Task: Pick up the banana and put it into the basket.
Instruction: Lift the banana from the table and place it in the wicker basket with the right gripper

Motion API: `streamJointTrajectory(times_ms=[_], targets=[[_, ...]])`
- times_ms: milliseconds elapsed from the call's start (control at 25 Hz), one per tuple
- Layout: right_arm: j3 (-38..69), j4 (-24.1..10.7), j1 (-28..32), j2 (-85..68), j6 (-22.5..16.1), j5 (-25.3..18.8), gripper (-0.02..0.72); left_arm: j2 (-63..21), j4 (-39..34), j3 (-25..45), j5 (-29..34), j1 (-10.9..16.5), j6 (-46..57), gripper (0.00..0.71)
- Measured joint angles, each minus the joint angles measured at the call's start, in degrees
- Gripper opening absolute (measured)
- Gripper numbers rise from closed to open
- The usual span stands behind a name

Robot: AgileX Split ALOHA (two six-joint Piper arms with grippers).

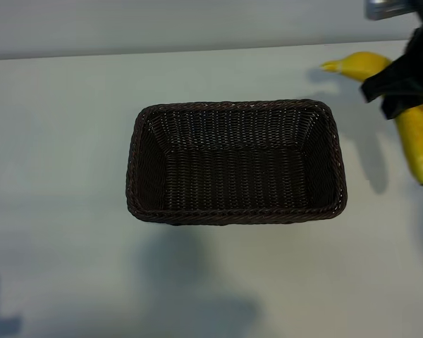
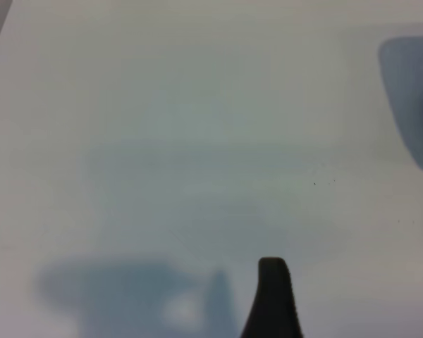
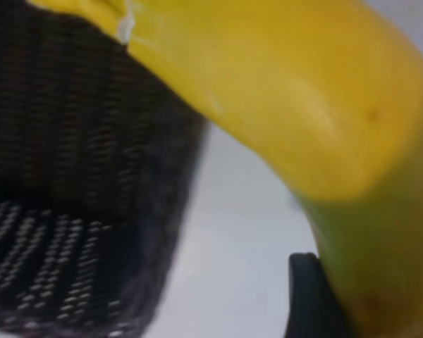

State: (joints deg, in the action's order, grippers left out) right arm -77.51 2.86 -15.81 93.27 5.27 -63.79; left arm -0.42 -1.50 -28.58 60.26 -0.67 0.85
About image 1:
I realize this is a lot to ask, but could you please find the yellow banana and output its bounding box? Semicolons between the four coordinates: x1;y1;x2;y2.
319;51;423;187

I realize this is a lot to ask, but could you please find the dark brown wicker basket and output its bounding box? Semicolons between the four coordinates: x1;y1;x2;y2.
121;99;349;227

